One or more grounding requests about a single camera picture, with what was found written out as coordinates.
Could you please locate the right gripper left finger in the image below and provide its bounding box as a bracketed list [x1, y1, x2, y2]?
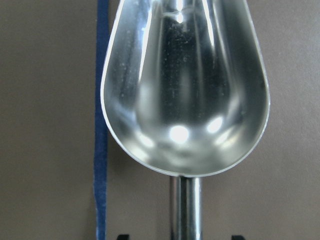
[116, 234, 130, 240]

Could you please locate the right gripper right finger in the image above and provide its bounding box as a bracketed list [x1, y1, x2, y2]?
[231, 235, 244, 240]

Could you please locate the steel ice scoop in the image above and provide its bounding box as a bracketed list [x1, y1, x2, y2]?
[100, 0, 270, 240]

